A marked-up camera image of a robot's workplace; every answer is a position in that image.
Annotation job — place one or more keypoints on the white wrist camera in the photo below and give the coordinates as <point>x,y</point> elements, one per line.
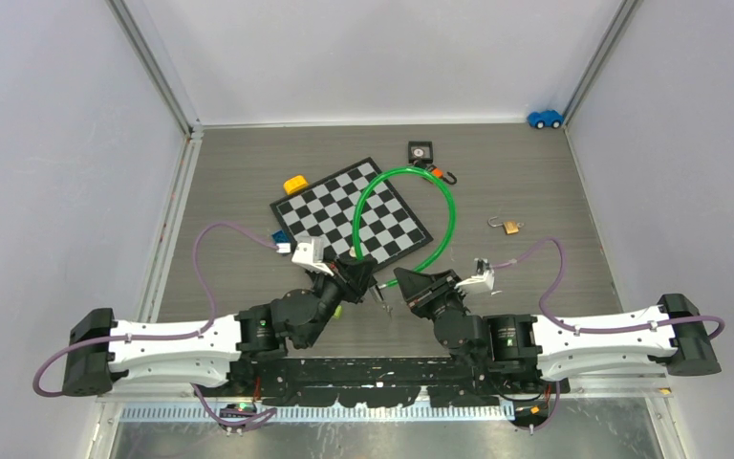
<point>481,282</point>
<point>307,253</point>

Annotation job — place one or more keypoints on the black white chessboard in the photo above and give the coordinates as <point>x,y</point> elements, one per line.
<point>389,229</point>

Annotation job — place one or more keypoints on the orange black padlock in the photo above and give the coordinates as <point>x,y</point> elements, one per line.
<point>445,176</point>

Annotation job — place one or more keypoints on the aluminium frame rail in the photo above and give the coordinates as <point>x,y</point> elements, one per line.
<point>605,384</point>

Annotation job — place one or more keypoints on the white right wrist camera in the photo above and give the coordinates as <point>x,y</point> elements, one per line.
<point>481,282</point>

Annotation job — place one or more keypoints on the blue lego brick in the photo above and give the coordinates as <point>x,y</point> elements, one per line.
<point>280,238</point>

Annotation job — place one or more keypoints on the yellow toy block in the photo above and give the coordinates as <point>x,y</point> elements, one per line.
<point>295,184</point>

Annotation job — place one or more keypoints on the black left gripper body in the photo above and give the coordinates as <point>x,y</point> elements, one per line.
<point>351,291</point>

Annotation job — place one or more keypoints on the silver cable lock keys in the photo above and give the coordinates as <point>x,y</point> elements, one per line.
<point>377,294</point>

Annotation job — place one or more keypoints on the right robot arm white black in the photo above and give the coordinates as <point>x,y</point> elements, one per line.
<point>551,349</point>

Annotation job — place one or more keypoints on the blue toy car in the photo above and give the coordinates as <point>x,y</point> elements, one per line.
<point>547,118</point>

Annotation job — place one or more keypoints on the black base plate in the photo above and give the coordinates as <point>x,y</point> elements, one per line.
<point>378,382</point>

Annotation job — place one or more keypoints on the brass padlock with steel shackle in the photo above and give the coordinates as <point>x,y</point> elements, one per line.
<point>508,226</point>

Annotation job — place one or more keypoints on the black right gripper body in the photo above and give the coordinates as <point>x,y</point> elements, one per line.
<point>439,293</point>

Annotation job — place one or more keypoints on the green cable lock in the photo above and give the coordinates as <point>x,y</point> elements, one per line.
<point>427,176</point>

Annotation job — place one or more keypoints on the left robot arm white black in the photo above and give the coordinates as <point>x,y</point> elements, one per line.
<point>106,352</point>

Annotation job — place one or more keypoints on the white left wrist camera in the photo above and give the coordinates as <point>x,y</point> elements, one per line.
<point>307,253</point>

